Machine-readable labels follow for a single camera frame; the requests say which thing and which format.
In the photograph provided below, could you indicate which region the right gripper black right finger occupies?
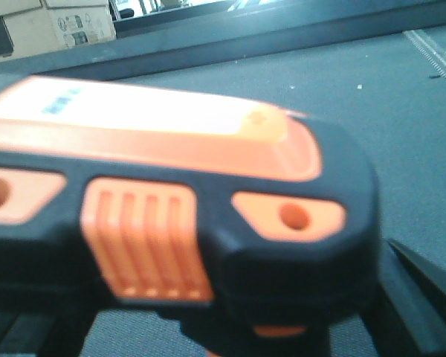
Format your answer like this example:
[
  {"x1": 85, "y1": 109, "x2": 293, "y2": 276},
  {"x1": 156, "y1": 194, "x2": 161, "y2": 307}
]
[{"x1": 361, "y1": 239, "x2": 446, "y2": 356}]

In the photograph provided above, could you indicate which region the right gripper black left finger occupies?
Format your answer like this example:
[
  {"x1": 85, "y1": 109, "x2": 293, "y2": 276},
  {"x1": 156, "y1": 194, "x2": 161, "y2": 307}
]
[{"x1": 0, "y1": 300, "x2": 97, "y2": 356}]

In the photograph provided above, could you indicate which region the orange black barcode scanner gun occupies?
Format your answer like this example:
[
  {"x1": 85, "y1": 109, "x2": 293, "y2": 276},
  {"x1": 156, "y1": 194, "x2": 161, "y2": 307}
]
[{"x1": 0, "y1": 76, "x2": 380, "y2": 356}]

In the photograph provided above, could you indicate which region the lower stacked cardboard box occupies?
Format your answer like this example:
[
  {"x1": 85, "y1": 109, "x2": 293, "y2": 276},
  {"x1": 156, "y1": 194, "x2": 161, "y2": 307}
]
[{"x1": 0, "y1": 1, "x2": 116, "y2": 62}]

